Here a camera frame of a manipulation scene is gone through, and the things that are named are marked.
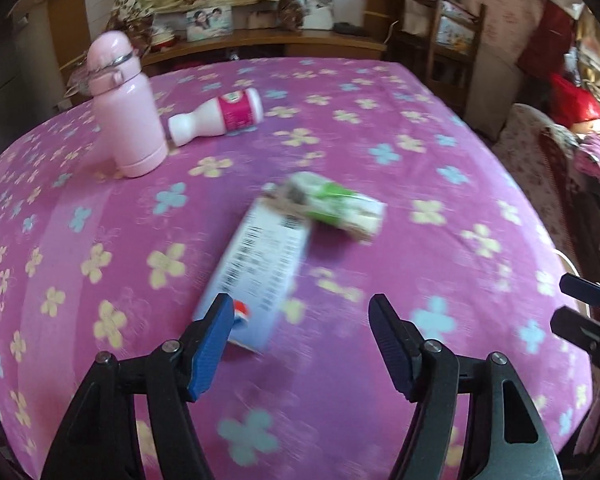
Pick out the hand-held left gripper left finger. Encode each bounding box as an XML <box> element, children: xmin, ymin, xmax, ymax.
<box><xmin>40</xmin><ymin>293</ymin><xmax>235</xmax><ymax>480</ymax></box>

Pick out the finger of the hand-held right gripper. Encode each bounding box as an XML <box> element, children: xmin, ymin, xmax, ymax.
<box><xmin>559</xmin><ymin>272</ymin><xmax>600</xmax><ymax>307</ymax></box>
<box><xmin>550</xmin><ymin>306</ymin><xmax>600</xmax><ymax>356</ymax></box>

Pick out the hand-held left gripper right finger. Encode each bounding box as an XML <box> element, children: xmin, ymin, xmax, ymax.
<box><xmin>369</xmin><ymin>294</ymin><xmax>563</xmax><ymax>480</ymax></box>

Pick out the white barcode box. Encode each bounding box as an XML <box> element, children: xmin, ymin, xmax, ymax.
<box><xmin>192</xmin><ymin>195</ymin><xmax>312</xmax><ymax>353</ymax></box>

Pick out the pink floral blanket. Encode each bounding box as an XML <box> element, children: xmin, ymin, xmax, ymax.
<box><xmin>0</xmin><ymin>56</ymin><xmax>600</xmax><ymax>480</ymax></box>

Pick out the floral covered sofa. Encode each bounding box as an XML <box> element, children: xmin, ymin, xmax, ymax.
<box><xmin>492</xmin><ymin>102</ymin><xmax>600</xmax><ymax>281</ymax></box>

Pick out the small green white packet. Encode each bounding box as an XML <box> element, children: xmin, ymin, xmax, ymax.
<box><xmin>262</xmin><ymin>171</ymin><xmax>387</xmax><ymax>243</ymax></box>

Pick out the red plastic bag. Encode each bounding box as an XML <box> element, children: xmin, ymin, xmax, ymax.
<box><xmin>550</xmin><ymin>72</ymin><xmax>600</xmax><ymax>128</ymax></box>

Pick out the pink water bottle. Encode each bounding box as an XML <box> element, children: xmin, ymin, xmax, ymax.
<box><xmin>87</xmin><ymin>31</ymin><xmax>169</xmax><ymax>178</ymax></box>

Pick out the white yogurt bottle pink label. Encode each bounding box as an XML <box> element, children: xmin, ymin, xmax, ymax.
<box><xmin>167</xmin><ymin>87</ymin><xmax>265</xmax><ymax>147</ymax></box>

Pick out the red hanging bag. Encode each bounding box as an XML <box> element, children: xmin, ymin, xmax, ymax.
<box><xmin>517</xmin><ymin>0</ymin><xmax>576</xmax><ymax>78</ymax></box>

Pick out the wooden chair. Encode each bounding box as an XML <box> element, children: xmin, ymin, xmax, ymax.
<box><xmin>387</xmin><ymin>0</ymin><xmax>486</xmax><ymax>116</ymax></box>

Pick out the wooden headboard shelf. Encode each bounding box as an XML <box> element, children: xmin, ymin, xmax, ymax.
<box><xmin>62</xmin><ymin>27</ymin><xmax>387</xmax><ymax>81</ymax></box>

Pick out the red white pot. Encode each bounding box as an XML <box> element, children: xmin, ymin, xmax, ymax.
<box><xmin>150</xmin><ymin>25</ymin><xmax>178</xmax><ymax>51</ymax></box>

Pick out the framed couple photo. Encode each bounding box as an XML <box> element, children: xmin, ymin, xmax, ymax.
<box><xmin>186</xmin><ymin>5</ymin><xmax>232</xmax><ymax>42</ymax></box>

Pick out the wedding photo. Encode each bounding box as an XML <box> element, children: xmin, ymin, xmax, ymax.
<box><xmin>302</xmin><ymin>0</ymin><xmax>337</xmax><ymax>30</ymax></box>

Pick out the small photo frame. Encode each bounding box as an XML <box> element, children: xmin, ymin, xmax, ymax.
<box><xmin>247</xmin><ymin>8</ymin><xmax>281</xmax><ymax>29</ymax></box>

